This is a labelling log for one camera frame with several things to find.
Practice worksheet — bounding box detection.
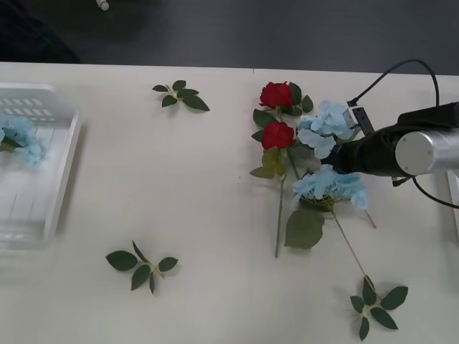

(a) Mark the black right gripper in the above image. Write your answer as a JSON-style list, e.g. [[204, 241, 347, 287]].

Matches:
[[320, 128, 395, 176]]

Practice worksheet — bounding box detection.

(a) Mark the pale blue flower with stem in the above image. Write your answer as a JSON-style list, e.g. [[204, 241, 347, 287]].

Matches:
[[296, 100, 377, 229], [284, 164, 376, 290], [0, 115, 47, 168]]

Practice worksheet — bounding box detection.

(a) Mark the red rose with long stem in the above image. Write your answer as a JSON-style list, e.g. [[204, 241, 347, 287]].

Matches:
[[250, 121, 301, 258]]

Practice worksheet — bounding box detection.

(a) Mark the red rose with dark leaves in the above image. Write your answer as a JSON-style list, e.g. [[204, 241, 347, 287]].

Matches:
[[252, 81, 315, 181]]

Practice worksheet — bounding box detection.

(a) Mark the loose green leaf sprig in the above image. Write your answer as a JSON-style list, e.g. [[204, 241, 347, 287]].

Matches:
[[152, 80, 211, 112], [105, 239, 179, 295], [350, 277, 410, 341]]

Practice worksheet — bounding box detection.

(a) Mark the shallow white slotted box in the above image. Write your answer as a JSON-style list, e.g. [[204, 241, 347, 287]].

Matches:
[[0, 82, 86, 252]]

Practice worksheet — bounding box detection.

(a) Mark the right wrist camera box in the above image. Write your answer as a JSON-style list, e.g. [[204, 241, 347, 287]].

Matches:
[[342, 105, 377, 137]]

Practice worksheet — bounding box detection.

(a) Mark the black right camera cable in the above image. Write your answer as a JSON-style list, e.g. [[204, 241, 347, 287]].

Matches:
[[346, 59, 459, 209]]

